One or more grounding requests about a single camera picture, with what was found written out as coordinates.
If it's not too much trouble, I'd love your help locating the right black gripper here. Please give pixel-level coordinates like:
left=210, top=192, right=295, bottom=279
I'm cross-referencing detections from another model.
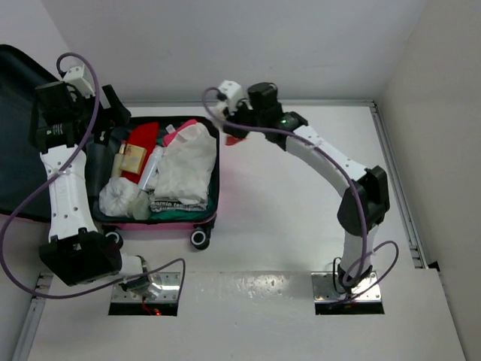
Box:
left=223, top=96, right=266, bottom=141

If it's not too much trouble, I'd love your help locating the red cloth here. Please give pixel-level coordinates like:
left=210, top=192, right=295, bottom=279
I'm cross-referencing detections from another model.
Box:
left=121, top=122, right=159, bottom=184

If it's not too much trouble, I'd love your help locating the amber liquid bottle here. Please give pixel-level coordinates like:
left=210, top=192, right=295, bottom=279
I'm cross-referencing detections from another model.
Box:
left=110, top=141, right=126, bottom=177

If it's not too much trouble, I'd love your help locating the clear zip bag red label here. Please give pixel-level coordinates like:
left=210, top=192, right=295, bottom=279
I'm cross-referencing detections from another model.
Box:
left=225, top=135, right=247, bottom=147

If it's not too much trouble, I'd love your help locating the small yellow cardboard box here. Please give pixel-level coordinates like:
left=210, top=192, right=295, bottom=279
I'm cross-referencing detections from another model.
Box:
left=120, top=144, right=147, bottom=174

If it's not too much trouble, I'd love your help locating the pink towel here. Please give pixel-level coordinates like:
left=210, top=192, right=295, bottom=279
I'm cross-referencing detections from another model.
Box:
left=162, top=119, right=198, bottom=147

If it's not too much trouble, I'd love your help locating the white pink spray bottle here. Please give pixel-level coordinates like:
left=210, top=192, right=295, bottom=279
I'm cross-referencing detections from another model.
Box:
left=138, top=145, right=164, bottom=190

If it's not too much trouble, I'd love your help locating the pink suitcase with dark lining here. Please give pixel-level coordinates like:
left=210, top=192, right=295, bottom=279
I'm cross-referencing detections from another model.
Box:
left=1, top=44, right=219, bottom=235

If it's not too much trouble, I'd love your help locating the white drawstring pouch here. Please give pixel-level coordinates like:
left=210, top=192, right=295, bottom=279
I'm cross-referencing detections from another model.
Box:
left=98, top=177, right=138, bottom=217

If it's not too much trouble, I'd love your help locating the white cloth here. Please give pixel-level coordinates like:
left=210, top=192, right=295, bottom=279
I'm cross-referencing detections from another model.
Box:
left=157, top=122, right=217, bottom=184

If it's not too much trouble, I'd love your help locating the green printed shirt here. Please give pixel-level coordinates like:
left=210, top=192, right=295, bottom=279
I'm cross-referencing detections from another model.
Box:
left=150, top=180, right=219, bottom=222

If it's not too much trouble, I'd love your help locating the black white newspaper print bag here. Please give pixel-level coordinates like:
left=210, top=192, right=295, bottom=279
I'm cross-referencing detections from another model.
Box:
left=150, top=197, right=208, bottom=213

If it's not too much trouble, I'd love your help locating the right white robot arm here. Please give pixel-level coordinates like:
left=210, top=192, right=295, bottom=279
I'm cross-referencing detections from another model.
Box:
left=211, top=80, right=390, bottom=293

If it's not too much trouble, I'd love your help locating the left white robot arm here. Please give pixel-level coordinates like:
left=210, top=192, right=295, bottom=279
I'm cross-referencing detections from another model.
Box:
left=29, top=81, right=147, bottom=286

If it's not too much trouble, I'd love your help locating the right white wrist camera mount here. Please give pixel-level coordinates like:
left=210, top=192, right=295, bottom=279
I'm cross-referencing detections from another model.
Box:
left=214, top=80, right=244, bottom=119

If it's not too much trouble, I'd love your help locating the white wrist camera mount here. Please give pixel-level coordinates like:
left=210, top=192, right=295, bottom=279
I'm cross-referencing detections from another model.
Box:
left=62, top=65, right=95, bottom=99
left=214, top=80, right=244, bottom=119

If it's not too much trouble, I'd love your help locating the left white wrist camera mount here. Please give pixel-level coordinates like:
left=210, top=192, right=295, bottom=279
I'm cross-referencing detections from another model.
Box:
left=62, top=65, right=95, bottom=99

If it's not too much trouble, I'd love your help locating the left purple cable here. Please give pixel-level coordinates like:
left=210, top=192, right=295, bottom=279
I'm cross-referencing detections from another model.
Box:
left=0, top=52, right=186, bottom=300

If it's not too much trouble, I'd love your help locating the purple cable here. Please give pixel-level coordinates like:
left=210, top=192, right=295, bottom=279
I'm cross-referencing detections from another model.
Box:
left=201, top=86, right=400, bottom=304
left=0, top=52, right=186, bottom=300

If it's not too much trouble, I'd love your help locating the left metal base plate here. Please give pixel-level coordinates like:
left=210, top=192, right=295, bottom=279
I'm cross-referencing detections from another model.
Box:
left=111, top=272, right=181, bottom=303

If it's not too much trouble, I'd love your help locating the metal base plate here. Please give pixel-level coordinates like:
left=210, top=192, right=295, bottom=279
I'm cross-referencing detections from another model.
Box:
left=111, top=272, right=181, bottom=303
left=311, top=272, right=382, bottom=304

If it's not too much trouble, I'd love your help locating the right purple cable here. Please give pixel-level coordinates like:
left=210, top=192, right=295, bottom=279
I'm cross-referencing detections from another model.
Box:
left=201, top=86, right=400, bottom=304

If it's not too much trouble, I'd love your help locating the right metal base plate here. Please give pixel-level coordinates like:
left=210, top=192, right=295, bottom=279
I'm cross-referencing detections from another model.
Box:
left=311, top=272, right=382, bottom=304

